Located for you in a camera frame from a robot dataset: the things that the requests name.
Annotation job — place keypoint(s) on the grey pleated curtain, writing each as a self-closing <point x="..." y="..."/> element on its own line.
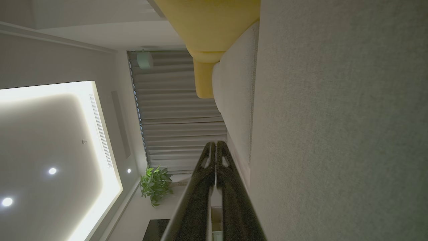
<point x="174" y="110"/>

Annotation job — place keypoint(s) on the large grey sofa seat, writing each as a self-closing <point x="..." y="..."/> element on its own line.
<point x="334" y="134"/>

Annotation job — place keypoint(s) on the large yellow back cushion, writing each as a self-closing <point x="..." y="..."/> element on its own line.
<point x="207" y="23"/>

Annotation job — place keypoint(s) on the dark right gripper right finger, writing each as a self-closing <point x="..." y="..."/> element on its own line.
<point x="237" y="214"/>

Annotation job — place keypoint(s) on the grey sofa seat cushion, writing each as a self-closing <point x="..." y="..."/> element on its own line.
<point x="234" y="100"/>

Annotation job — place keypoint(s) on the long white air vent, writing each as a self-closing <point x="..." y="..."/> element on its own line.
<point x="100" y="130"/>

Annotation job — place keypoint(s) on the green potted plant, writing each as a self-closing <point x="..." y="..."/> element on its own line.
<point x="155" y="184"/>

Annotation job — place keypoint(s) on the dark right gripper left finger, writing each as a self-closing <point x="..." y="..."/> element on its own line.
<point x="190" y="214"/>

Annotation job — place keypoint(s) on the round white ceiling device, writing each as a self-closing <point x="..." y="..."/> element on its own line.
<point x="144" y="60"/>

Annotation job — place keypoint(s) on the black flat screen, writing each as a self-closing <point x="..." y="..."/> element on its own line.
<point x="156" y="230"/>

